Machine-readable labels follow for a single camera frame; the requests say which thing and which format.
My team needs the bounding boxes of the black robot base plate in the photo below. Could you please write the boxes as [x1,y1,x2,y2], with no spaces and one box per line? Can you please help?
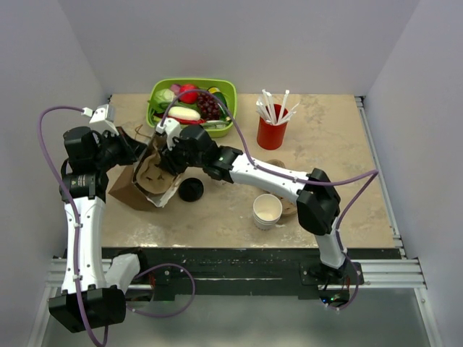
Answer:
[61,245,402,303]

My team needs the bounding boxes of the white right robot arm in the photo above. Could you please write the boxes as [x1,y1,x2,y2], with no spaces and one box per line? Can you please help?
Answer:
[155,123,348,284]

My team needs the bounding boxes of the white paper coffee cup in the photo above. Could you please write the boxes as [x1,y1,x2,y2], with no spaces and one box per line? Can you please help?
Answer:
[213,180,227,187]

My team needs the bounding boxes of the brown paper takeout bag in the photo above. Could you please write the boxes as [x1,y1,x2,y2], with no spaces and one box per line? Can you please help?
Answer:
[108,134,182,211]

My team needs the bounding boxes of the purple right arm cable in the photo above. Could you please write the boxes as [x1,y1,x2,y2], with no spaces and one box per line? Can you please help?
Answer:
[158,90,380,312]

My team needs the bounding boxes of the purple toy onion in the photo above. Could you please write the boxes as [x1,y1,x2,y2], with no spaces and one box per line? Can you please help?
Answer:
[170,84,181,95]

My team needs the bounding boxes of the red straw holder cup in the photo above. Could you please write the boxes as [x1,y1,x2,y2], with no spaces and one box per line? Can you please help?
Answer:
[257,117,288,150]

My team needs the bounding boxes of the red toy apple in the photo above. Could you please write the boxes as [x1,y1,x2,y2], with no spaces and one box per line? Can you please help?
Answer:
[179,84,198,104]

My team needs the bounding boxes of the green plastic produce bin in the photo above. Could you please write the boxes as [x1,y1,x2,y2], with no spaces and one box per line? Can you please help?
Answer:
[145,77,237,138]

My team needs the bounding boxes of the white toy radish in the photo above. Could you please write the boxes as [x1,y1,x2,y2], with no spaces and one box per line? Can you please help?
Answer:
[168,106,200,121]

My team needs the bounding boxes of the brown pulp cup carrier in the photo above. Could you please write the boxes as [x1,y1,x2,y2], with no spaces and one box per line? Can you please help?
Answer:
[135,137,175,194]
[266,159,297,217]

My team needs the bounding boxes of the white wrapped straw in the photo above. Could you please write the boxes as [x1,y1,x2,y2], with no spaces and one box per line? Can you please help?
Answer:
[262,89,276,125]
[276,90,290,125]
[276,104,299,125]
[256,100,274,125]

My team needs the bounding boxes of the black coffee cup lid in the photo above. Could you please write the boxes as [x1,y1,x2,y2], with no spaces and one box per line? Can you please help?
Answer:
[178,177,204,202]

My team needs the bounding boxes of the aluminium frame rail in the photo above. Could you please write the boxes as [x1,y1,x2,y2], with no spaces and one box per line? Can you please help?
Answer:
[354,96,443,346]

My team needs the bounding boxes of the purple toy grapes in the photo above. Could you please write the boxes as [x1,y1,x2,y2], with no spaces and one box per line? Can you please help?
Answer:
[196,93,223,121]

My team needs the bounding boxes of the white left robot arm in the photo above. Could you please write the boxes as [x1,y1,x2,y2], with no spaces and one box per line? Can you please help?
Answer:
[48,127,150,333]

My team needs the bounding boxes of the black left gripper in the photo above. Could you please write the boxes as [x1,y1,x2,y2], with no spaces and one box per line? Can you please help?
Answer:
[93,125,147,171]

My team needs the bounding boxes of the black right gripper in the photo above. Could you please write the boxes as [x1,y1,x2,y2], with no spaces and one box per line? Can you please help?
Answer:
[158,133,206,176]

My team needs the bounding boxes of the green toy cucumber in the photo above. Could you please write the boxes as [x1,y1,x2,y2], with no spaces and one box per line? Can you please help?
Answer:
[213,90,228,116]

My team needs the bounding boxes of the stack of white paper cups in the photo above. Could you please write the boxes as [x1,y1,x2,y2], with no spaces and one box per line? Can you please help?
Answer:
[252,194,283,230]

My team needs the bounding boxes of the green toy cabbage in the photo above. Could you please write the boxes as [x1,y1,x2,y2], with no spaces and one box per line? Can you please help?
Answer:
[153,88,176,105]

